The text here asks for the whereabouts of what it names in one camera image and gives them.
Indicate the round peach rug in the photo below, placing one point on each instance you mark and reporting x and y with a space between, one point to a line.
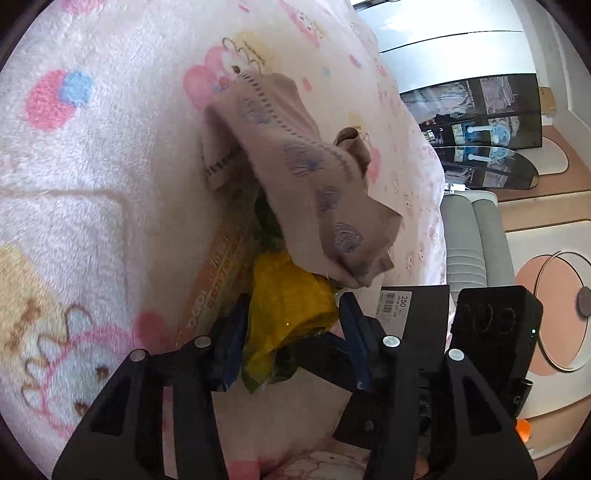
558 314

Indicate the black box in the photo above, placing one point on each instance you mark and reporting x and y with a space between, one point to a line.
427 323

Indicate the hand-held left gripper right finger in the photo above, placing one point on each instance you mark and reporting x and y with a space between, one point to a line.
355 341

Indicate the yellow plastic wrapper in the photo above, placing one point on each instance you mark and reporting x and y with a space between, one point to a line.
281 300

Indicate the green plastic wrapper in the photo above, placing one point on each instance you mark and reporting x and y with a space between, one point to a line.
268 230

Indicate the small orange ball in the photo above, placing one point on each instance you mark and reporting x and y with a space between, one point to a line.
524 429

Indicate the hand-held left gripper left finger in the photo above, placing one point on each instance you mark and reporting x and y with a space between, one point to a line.
233 341

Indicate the orange printed paper packet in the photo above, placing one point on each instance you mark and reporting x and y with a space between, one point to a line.
212 286

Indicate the grey sofa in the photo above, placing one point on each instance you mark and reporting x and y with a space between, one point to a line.
466 240

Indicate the pink patterned sock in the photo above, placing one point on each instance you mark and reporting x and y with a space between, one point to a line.
355 147
286 161

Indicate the glass display cabinet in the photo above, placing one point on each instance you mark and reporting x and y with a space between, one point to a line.
485 124

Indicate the pink printed blanket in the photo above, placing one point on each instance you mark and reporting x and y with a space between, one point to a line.
115 161

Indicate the cardboard box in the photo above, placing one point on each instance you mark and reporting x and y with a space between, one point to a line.
547 99

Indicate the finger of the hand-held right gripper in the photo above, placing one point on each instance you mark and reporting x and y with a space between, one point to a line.
355 420

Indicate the white glossy cabinet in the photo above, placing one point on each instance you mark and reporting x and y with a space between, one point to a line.
438 60

